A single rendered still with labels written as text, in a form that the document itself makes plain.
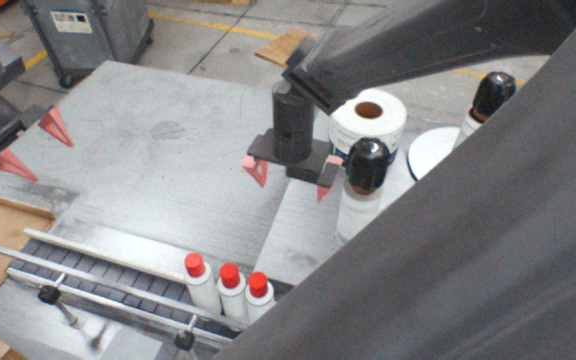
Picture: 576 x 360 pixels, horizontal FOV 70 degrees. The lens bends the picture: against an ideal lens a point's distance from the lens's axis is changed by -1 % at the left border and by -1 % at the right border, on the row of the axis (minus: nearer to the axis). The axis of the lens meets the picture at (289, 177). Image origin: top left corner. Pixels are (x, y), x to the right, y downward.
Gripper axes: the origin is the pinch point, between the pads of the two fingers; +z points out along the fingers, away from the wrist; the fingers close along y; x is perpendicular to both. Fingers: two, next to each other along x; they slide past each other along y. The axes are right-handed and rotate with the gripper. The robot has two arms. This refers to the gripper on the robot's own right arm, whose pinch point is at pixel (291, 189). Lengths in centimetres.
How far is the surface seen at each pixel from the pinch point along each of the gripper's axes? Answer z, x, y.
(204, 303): 24.6, 13.1, 12.8
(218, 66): 120, -195, 126
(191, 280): 16.7, 13.1, 14.2
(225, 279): 12.9, 12.5, 7.3
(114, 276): 33, 11, 38
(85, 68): 104, -139, 195
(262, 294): 15.0, 11.9, 0.8
